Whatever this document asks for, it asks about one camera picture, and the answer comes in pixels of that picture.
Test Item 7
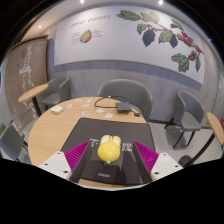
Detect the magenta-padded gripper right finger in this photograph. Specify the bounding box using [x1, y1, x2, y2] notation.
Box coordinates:
[133, 141, 185, 184]

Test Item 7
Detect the black mouse pad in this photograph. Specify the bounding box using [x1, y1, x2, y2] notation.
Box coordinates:
[60, 117, 156, 186]

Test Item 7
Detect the black cable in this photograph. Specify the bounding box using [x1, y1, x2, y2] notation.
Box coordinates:
[94, 95, 128, 109]

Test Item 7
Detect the brown printed wall panel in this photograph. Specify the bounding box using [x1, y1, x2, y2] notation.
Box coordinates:
[4, 37, 49, 132]

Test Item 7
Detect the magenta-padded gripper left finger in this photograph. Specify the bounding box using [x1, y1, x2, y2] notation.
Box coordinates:
[38, 140, 94, 183]

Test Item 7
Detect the grey armchair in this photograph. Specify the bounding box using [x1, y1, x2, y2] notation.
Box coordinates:
[97, 78, 154, 123]
[0, 122, 32, 164]
[164, 89, 206, 149]
[39, 76, 71, 110]

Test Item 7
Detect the white card box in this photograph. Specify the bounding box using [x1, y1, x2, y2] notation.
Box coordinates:
[50, 104, 65, 115]

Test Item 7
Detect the black flat hub device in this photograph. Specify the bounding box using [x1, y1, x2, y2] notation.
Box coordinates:
[115, 101, 133, 114]

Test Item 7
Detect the coffee plant wall mural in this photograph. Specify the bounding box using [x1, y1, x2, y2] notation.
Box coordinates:
[53, 4, 205, 85]

